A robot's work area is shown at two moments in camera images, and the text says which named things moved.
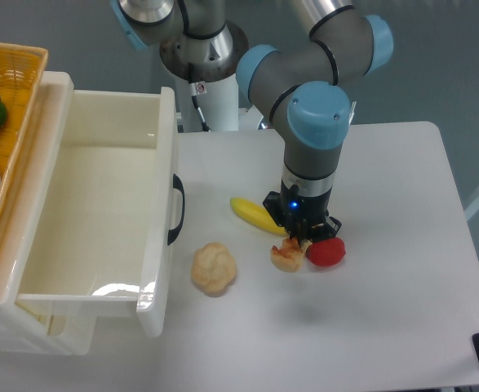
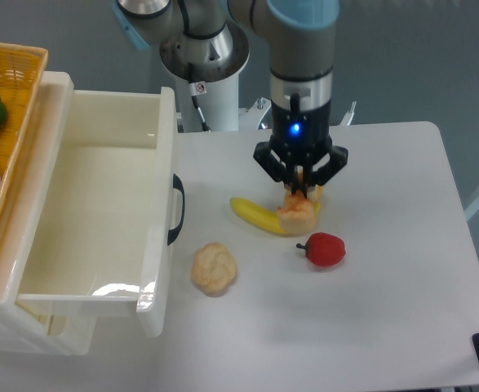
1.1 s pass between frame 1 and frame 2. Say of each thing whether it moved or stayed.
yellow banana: stayed
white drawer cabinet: stayed
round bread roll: stayed
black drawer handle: stayed
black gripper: moved
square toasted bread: moved
